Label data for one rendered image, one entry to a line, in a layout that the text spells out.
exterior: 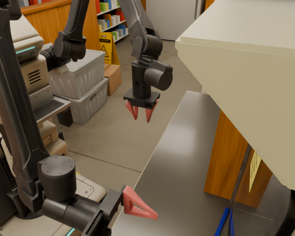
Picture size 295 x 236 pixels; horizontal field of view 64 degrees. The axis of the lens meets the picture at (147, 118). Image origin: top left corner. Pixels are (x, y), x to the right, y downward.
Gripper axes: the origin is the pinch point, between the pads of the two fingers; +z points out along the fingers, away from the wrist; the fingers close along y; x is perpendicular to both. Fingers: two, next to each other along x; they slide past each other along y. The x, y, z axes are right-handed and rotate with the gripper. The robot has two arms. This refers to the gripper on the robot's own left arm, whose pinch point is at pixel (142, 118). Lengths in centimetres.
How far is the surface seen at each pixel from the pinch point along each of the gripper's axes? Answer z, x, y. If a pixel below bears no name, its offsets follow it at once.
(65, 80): 56, 109, -127
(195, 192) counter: 15.9, -10.5, 21.8
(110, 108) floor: 109, 151, -106
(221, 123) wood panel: -10.6, -9.4, 25.2
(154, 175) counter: 15.8, -8.7, 7.8
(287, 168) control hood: -33, -46, 30
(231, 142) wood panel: -5.7, -9.3, 28.6
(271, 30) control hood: -41, -43, 27
